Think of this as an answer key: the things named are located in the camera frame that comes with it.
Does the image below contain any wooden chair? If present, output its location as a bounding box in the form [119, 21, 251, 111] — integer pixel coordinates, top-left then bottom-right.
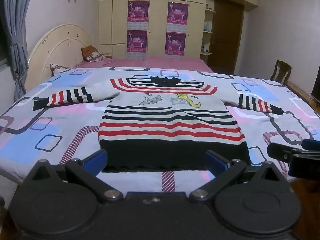
[269, 60, 292, 84]

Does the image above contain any cream arched headboard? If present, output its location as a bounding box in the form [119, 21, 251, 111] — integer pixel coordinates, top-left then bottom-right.
[26, 24, 97, 90]

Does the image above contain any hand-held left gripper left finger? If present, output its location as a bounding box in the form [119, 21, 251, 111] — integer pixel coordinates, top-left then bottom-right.
[24, 149, 123, 203]

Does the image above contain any striped knit sweater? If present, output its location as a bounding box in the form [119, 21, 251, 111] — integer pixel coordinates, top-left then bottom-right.
[32, 76, 284, 173]

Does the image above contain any white patterned pillow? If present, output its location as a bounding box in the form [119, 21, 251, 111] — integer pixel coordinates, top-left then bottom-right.
[50, 63, 75, 77]

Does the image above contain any pink bed sheet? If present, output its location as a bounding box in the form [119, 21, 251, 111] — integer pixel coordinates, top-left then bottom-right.
[74, 56, 214, 73]

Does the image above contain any cream wardrobe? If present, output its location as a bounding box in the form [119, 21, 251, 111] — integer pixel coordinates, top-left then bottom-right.
[98, 0, 259, 60]

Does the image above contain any purple wall poster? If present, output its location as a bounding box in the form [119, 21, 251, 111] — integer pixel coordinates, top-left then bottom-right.
[165, 32, 187, 57]
[127, 0, 149, 32]
[167, 2, 188, 33]
[127, 30, 148, 58]

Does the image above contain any corner shelf unit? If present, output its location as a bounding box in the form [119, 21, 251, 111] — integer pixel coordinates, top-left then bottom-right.
[200, 1, 217, 55]

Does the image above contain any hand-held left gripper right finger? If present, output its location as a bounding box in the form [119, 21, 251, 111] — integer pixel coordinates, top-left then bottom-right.
[189, 150, 289, 202]

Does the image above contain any patterned blanket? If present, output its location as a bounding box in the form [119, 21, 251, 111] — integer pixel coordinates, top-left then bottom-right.
[0, 66, 320, 193]

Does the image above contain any grey curtain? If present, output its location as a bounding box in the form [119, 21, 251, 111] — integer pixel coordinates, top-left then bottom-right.
[0, 0, 37, 103]

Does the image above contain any brown wooden door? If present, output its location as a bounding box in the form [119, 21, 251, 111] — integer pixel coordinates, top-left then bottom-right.
[207, 0, 245, 75]

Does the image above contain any orange tiger pillow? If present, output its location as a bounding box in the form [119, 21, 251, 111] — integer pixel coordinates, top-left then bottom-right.
[81, 45, 98, 62]

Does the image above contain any wooden bed frame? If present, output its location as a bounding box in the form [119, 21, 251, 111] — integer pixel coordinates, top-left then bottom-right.
[285, 80, 320, 118]

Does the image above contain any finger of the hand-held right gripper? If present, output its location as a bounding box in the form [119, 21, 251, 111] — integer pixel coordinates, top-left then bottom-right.
[301, 139, 320, 151]
[267, 142, 320, 178]

